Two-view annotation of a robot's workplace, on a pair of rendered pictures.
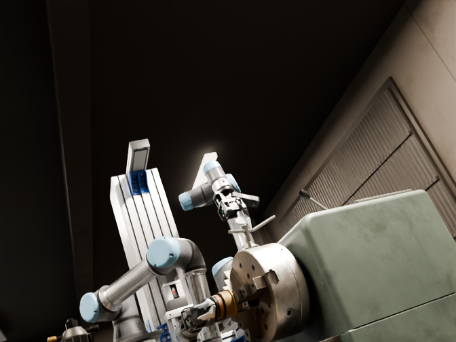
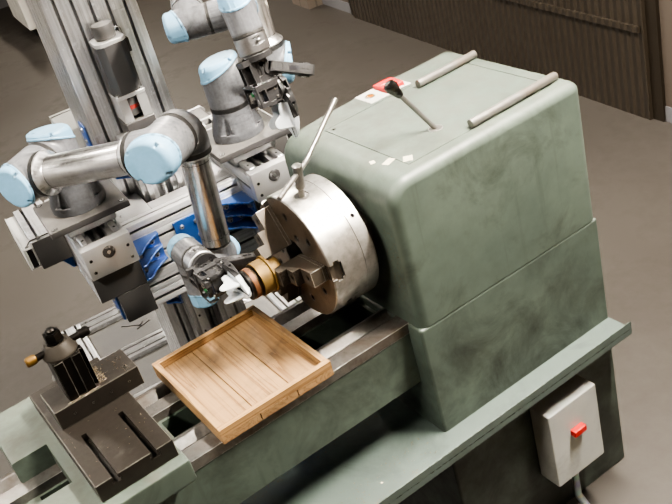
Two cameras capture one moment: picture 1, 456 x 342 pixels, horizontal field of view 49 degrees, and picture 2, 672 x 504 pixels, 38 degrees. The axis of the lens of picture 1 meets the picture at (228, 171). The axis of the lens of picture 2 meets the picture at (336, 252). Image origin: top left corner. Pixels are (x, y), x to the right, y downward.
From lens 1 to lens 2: 1.47 m
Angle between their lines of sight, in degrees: 55
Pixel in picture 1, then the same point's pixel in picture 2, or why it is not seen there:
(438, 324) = (525, 290)
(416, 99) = not seen: outside the picture
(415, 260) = (526, 212)
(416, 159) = not seen: outside the picture
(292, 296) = (357, 287)
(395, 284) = (491, 255)
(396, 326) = (477, 309)
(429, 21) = not seen: outside the picture
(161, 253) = (151, 167)
